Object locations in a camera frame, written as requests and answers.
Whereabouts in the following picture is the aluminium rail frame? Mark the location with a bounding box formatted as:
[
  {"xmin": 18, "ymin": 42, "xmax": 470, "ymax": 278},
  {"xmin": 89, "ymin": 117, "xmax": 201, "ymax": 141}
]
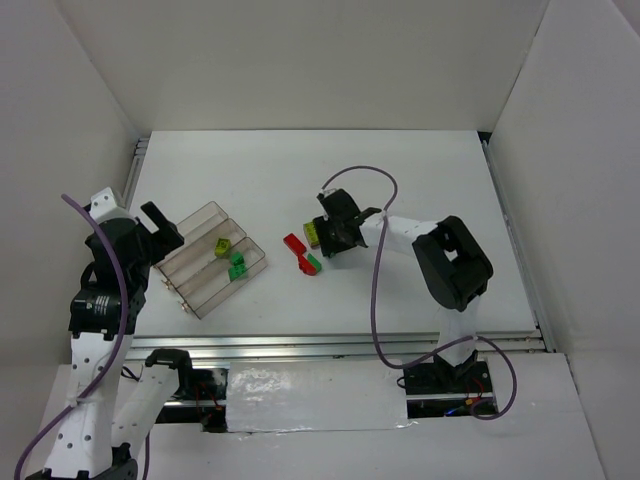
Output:
[{"xmin": 129, "ymin": 130, "xmax": 546, "ymax": 364}]

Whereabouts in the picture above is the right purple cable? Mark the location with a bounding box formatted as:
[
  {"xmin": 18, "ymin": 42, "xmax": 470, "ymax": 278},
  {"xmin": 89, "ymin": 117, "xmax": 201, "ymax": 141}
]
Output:
[{"xmin": 322, "ymin": 165, "xmax": 517, "ymax": 420}]

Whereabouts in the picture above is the lime small lego brick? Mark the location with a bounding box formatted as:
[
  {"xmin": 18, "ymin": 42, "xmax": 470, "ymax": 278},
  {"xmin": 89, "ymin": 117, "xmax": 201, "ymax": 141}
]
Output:
[{"xmin": 214, "ymin": 237, "xmax": 232, "ymax": 258}]

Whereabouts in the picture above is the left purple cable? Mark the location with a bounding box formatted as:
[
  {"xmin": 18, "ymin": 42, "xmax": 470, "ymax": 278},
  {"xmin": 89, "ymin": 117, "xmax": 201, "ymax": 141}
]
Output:
[{"xmin": 12, "ymin": 194, "xmax": 154, "ymax": 479}]

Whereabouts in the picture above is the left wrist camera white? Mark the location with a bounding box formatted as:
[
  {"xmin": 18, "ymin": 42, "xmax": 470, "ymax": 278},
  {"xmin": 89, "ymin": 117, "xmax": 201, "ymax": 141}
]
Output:
[{"xmin": 89, "ymin": 187, "xmax": 130, "ymax": 224}]

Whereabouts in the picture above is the green lego brick with print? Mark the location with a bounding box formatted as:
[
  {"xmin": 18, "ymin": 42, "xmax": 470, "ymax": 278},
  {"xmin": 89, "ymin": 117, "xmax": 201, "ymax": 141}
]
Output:
[{"xmin": 229, "ymin": 252, "xmax": 245, "ymax": 267}]

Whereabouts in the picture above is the green square lego brick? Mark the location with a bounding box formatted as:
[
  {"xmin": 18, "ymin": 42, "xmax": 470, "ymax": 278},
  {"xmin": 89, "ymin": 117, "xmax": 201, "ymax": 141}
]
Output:
[{"xmin": 228, "ymin": 263, "xmax": 248, "ymax": 282}]

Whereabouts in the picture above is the purple cable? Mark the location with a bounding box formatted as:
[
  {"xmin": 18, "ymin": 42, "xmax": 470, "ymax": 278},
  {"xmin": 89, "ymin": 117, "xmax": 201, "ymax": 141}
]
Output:
[
  {"xmin": 12, "ymin": 194, "xmax": 154, "ymax": 479},
  {"xmin": 322, "ymin": 165, "xmax": 517, "ymax": 420}
]

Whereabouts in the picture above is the red curved lego brick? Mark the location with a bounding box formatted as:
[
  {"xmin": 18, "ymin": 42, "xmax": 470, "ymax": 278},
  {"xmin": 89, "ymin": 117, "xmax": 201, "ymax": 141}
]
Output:
[{"xmin": 297, "ymin": 255, "xmax": 318, "ymax": 276}]

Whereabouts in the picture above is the red flat lego plate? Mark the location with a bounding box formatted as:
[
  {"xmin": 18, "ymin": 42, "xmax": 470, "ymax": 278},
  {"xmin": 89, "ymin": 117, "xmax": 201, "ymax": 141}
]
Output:
[{"xmin": 283, "ymin": 233, "xmax": 307, "ymax": 256}]

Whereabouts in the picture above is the lime yellow long lego brick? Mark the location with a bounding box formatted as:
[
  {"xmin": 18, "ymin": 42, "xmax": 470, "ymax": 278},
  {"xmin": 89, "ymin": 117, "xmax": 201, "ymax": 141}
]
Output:
[{"xmin": 303, "ymin": 222, "xmax": 320, "ymax": 249}]

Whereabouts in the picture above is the green curved lego brick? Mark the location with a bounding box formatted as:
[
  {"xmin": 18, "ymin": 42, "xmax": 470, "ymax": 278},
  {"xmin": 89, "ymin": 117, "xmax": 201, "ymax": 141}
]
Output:
[{"xmin": 307, "ymin": 254, "xmax": 322, "ymax": 273}]

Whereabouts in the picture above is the clear bin near compartment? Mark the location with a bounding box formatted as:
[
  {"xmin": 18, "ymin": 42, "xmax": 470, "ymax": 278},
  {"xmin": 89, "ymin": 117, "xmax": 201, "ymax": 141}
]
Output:
[{"xmin": 176, "ymin": 237, "xmax": 267, "ymax": 320}]

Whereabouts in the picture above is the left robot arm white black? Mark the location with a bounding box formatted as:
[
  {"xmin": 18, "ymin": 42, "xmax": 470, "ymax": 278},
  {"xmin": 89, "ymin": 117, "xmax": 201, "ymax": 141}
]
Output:
[{"xmin": 13, "ymin": 188, "xmax": 194, "ymax": 479}]

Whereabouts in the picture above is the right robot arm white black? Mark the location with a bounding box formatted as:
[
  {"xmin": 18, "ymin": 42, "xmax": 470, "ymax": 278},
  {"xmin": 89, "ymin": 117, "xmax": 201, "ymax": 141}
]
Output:
[{"xmin": 313, "ymin": 189, "xmax": 494, "ymax": 383}]

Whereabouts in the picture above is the white tape cover panel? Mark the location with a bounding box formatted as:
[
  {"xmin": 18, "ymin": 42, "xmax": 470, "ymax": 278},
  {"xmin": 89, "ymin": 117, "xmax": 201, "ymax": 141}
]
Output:
[{"xmin": 226, "ymin": 360, "xmax": 409, "ymax": 433}]

